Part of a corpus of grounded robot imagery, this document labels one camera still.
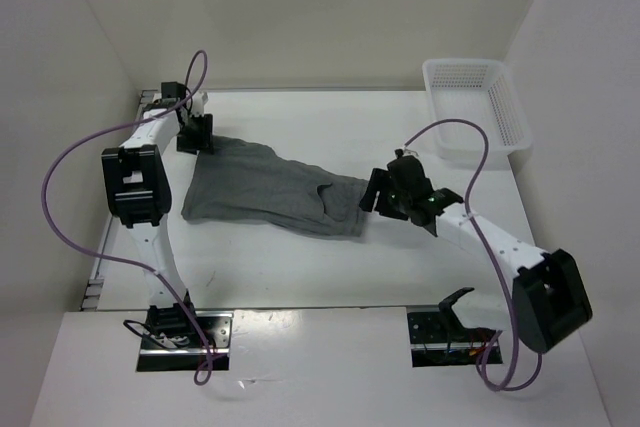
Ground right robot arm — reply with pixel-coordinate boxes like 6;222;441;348
359;154;593;354

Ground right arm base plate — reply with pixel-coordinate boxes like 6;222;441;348
406;306;495;368

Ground white plastic basket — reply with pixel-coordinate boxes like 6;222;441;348
422;58;533;165

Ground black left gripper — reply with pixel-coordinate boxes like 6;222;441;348
175;112;214;155

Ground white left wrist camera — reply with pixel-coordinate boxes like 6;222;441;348
190;92;208;116

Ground grey shorts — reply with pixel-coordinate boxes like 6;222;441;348
181;136;368;238

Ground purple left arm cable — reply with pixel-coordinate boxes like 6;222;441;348
42;50;221;386

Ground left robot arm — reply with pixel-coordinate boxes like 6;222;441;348
101;82;213;349

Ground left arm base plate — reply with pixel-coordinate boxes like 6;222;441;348
130;311;234;373

